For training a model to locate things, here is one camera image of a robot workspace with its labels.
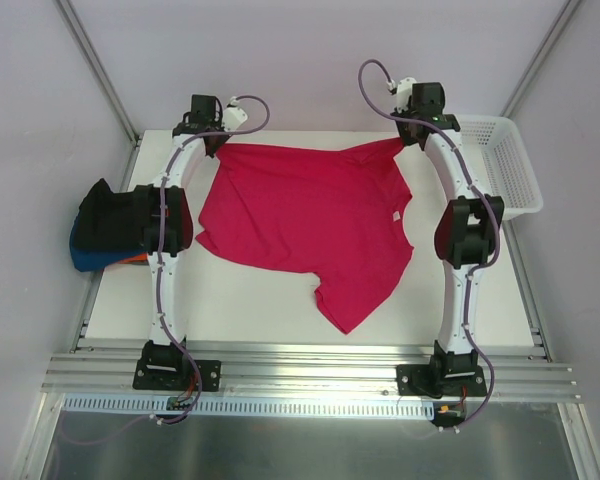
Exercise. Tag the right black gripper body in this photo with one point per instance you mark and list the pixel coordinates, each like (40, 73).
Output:
(409, 134)

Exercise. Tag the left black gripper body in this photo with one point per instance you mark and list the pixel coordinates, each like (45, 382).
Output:
(212, 145)

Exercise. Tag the pink t shirt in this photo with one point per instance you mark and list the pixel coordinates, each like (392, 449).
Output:
(334, 214)

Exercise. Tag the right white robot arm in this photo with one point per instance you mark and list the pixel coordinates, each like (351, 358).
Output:
(466, 239)

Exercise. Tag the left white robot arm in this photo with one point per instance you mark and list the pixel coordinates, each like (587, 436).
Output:
(201, 131)

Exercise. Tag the white plastic basket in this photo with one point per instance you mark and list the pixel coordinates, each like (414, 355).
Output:
(495, 151)

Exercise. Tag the black folded t shirt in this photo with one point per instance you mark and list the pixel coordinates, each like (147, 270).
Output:
(108, 221)

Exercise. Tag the orange folded t shirt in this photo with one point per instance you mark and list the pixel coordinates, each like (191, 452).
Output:
(140, 259)

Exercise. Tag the blue folded t shirt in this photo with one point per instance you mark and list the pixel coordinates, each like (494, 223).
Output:
(90, 261)

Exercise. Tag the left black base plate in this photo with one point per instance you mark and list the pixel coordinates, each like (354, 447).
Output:
(177, 376)

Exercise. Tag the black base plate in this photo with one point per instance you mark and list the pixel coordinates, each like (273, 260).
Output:
(177, 376)
(422, 380)

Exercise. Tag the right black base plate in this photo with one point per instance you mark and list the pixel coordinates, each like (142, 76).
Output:
(422, 380)

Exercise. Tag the white slotted cable duct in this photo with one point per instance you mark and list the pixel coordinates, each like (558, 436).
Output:
(251, 406)

